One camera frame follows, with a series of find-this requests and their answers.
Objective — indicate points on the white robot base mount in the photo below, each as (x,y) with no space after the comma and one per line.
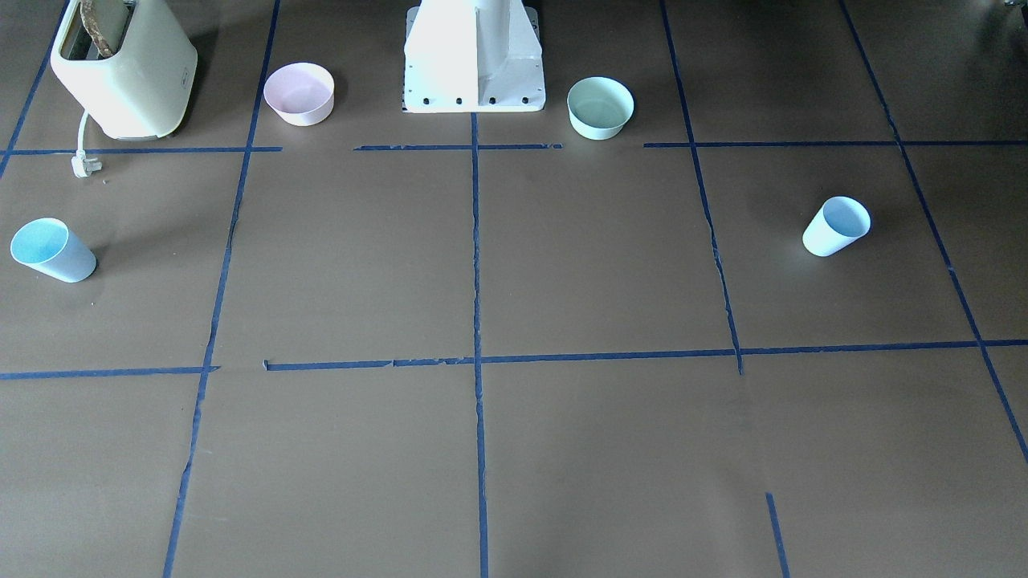
(473,56)

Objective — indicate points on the toast slice in toaster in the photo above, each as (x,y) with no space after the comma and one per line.
(105,22)

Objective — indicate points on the pink bowl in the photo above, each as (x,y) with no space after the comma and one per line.
(302,93)

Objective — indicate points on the cream toaster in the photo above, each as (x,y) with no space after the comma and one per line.
(142,91)

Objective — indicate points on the blue cup near toaster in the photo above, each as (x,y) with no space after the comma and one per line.
(49,247)

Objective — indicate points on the green bowl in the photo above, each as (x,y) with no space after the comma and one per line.
(599,107)

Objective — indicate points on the pale blue cup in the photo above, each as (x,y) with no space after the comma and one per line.
(839,222)

